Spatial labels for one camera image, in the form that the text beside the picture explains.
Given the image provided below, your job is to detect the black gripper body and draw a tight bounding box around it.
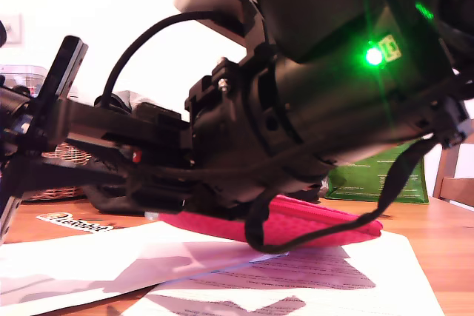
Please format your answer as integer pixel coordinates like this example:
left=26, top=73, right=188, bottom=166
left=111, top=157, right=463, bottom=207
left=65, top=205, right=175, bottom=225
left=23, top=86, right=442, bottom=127
left=0, top=36, right=89, bottom=245
left=66, top=56, right=268, bottom=169

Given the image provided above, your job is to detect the pink fabric zip pouch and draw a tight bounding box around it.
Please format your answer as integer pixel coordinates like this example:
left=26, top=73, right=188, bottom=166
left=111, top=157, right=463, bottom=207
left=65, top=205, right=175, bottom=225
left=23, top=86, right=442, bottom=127
left=144, top=193, right=384, bottom=255

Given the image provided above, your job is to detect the green silver pet food bag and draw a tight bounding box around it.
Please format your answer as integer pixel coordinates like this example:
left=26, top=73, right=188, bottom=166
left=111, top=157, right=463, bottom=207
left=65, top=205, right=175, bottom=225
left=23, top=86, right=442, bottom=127
left=324, top=141, right=430, bottom=205

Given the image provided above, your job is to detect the clear plastic jug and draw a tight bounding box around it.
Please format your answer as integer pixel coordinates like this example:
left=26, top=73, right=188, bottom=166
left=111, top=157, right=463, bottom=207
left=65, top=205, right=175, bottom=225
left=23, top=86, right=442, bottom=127
left=0, top=64, right=51, bottom=98

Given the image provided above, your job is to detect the black lettered LeRobot sticker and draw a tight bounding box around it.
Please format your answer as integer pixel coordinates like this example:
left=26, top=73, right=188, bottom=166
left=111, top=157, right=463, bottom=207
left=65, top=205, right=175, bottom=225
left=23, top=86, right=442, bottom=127
left=36, top=212, right=114, bottom=235

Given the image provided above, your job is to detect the dark brown grey jacket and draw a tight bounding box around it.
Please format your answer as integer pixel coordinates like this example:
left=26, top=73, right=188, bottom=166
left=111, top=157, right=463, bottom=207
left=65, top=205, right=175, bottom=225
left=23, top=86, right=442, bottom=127
left=83, top=90, right=193, bottom=216

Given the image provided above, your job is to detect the blank white paper sheet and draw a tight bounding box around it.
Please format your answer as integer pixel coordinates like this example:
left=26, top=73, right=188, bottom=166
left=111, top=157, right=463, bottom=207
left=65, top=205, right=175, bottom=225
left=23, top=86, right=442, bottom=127
left=0, top=219, right=290, bottom=316

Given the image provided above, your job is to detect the printed white paper sheet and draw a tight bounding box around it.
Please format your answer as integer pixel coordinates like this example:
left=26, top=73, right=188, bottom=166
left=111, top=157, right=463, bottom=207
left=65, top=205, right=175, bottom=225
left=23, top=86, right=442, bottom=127
left=121, top=229, right=445, bottom=316

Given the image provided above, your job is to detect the wooden chair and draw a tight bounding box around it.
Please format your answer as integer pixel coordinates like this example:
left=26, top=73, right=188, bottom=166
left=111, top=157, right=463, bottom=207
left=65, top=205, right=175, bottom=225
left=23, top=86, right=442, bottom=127
left=432, top=138, right=474, bottom=209

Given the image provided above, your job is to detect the wicker basket with handle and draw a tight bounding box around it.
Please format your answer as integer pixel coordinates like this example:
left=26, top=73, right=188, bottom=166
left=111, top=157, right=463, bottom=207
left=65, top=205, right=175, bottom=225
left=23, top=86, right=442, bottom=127
left=21, top=142, right=93, bottom=202

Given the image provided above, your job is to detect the white wall switch plate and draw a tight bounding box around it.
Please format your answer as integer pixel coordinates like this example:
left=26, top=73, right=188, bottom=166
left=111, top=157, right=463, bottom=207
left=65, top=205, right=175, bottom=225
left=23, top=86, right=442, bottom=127
left=0, top=13, right=24, bottom=46

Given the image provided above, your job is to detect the black camera cable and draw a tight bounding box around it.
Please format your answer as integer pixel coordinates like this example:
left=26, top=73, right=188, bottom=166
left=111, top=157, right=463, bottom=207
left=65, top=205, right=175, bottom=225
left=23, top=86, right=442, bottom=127
left=100, top=10, right=238, bottom=107

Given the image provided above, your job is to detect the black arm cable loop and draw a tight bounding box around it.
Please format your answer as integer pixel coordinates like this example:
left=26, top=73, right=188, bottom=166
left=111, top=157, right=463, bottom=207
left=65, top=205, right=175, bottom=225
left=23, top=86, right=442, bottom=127
left=244, top=137, right=441, bottom=255

